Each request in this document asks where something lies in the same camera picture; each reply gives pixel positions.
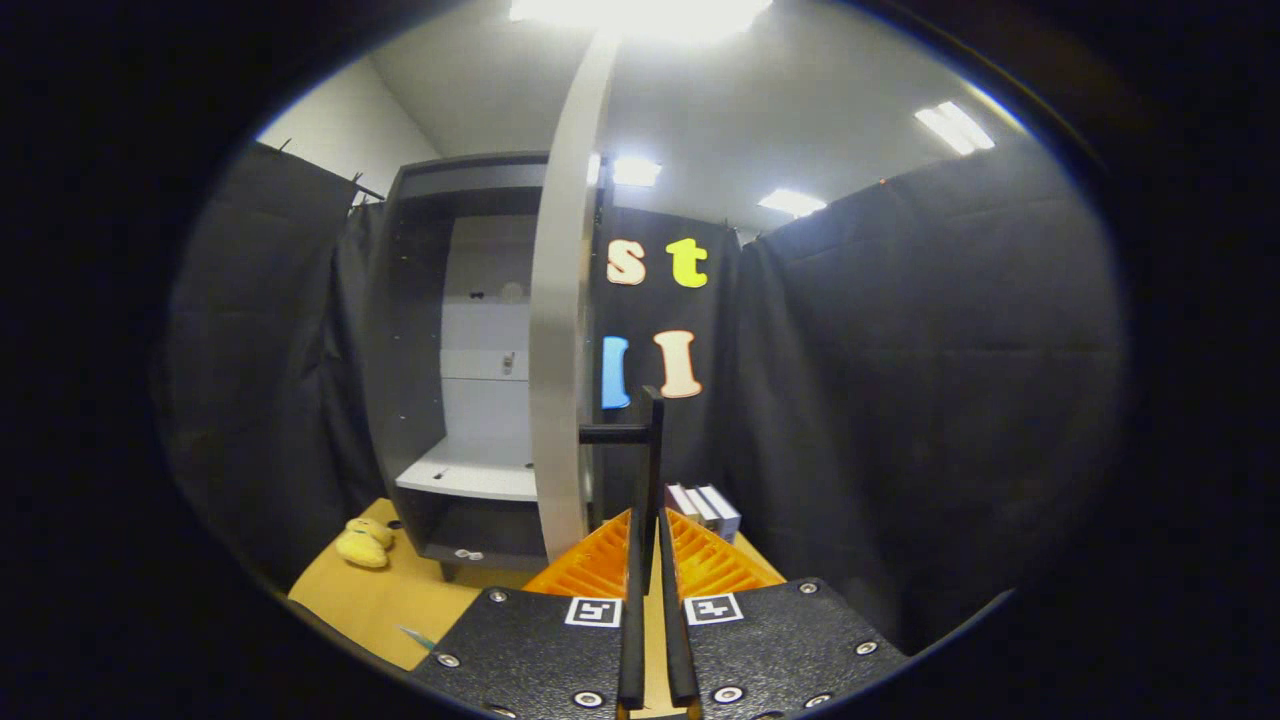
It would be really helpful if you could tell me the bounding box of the black door handle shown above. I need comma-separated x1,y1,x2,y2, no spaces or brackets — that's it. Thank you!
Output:
578,385,666,591

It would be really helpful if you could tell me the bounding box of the dark grey cabinet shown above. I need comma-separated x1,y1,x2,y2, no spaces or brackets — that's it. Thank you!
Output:
362,152,611,583

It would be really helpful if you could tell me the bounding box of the white cabinet shelf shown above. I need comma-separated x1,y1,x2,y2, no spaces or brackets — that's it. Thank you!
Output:
395,435,541,503

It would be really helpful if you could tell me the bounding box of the black backdrop cloth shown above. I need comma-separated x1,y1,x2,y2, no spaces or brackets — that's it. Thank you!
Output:
160,140,1126,656

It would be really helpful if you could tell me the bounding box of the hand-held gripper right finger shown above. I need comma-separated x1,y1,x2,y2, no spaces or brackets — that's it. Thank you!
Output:
655,508,909,720

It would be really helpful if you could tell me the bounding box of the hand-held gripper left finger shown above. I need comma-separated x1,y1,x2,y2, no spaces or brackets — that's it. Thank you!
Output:
408,508,649,720

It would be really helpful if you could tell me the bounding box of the large ceiling light panel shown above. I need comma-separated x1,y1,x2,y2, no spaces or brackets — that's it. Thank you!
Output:
508,0,773,43

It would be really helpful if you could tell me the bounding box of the yellow plush toy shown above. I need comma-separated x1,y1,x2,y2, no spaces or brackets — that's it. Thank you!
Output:
335,517,396,570

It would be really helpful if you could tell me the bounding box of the double tube ceiling light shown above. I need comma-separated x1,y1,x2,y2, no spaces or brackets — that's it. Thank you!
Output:
915,100,997,157

